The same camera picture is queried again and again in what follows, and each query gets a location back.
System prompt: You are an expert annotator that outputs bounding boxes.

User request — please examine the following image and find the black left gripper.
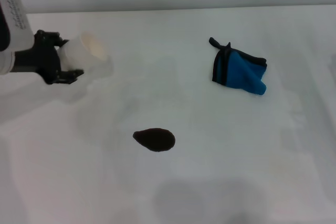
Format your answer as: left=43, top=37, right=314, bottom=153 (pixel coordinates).
left=15, top=29, right=85, bottom=85

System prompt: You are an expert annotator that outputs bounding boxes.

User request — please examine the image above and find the white paper cup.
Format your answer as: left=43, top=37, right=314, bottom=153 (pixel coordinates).
left=56, top=31, right=110, bottom=74

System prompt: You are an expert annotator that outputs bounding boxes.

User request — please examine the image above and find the blue rag with black trim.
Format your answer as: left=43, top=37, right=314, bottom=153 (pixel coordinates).
left=208, top=37, right=268, bottom=96

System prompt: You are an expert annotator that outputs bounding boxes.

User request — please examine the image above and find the black water stain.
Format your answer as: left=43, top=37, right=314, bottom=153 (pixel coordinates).
left=132, top=127, right=176, bottom=153

